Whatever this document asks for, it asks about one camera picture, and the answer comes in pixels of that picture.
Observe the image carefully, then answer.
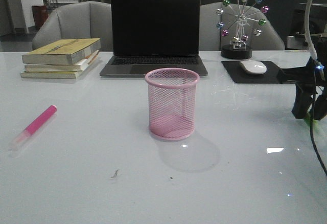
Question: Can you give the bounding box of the white cable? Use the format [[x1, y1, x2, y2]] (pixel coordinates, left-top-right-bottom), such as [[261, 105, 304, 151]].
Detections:
[[303, 0, 327, 60]]

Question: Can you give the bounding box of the grey armchair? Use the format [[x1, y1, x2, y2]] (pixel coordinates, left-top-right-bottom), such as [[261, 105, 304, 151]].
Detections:
[[32, 1, 113, 52], [199, 2, 285, 51]]

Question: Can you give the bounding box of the bottom cream book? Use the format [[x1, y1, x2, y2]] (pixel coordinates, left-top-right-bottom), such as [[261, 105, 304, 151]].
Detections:
[[20, 57, 98, 79]]

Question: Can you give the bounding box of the pink mesh pen holder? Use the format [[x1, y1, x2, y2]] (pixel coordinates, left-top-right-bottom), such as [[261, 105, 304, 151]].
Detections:
[[145, 68, 200, 141]]

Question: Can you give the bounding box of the black cable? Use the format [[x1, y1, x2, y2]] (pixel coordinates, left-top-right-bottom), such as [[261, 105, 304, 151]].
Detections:
[[309, 61, 327, 177]]

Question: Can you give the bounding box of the black mouse pad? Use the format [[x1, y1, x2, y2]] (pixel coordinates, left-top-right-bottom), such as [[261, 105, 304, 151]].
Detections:
[[222, 60, 294, 84]]

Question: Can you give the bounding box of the pink highlighter pen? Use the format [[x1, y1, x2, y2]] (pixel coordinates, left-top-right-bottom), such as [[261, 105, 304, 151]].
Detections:
[[9, 105, 57, 151]]

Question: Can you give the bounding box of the cream book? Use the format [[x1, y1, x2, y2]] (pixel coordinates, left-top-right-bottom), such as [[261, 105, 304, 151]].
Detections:
[[25, 50, 99, 72], [20, 57, 98, 79]]

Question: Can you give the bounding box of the ferris wheel desk toy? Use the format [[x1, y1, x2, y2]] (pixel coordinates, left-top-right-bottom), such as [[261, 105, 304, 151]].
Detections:
[[216, 0, 267, 59]]

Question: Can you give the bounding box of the white computer mouse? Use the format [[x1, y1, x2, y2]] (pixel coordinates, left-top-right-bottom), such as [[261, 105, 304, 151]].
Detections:
[[240, 60, 267, 75]]

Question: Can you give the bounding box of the middle cream book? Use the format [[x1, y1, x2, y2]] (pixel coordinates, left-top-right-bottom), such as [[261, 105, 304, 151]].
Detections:
[[25, 50, 99, 72]]

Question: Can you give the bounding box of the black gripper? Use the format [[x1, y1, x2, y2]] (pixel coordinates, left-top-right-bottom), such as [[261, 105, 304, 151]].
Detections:
[[276, 33, 327, 120]]

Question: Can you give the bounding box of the red trash bin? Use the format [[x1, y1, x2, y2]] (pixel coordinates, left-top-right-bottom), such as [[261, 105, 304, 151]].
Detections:
[[32, 5, 49, 30]]

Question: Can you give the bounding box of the green highlighter pen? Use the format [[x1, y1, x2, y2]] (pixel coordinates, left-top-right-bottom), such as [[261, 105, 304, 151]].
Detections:
[[303, 110, 320, 137]]

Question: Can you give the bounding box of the top yellow book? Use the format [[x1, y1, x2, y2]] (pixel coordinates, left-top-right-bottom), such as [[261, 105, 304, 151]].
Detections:
[[22, 38, 101, 65]]

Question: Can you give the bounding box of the right grey armchair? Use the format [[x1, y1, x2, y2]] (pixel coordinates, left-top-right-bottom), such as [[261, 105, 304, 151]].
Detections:
[[199, 2, 285, 51]]

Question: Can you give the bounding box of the left grey armchair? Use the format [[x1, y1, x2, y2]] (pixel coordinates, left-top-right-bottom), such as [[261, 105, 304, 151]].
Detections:
[[32, 1, 113, 52]]

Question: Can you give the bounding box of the grey laptop black screen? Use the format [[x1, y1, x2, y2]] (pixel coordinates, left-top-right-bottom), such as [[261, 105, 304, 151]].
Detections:
[[100, 0, 207, 78]]

